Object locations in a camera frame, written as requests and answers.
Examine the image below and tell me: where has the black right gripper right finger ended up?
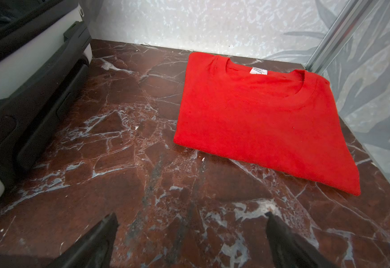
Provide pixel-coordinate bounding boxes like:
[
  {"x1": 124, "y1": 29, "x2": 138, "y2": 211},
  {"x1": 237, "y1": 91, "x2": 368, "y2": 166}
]
[{"x1": 265, "y1": 212, "x2": 336, "y2": 268}]

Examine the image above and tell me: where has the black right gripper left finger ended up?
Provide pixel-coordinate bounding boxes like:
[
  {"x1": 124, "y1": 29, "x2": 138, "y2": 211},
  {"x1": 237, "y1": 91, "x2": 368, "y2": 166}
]
[{"x1": 48, "y1": 213, "x2": 118, "y2": 268}]

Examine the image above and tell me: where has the red t-shirt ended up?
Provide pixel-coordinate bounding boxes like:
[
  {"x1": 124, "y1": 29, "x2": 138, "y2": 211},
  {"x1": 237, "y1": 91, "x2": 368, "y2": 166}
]
[{"x1": 174, "y1": 52, "x2": 361, "y2": 195}]

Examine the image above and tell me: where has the white black suitcase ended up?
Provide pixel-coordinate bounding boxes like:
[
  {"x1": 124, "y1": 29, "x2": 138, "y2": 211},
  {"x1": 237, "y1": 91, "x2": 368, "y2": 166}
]
[{"x1": 0, "y1": 1, "x2": 92, "y2": 197}]

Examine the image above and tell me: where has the aluminium frame post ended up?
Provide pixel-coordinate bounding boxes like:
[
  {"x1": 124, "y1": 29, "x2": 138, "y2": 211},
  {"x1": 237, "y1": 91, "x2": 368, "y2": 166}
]
[{"x1": 306, "y1": 0, "x2": 378, "y2": 74}]

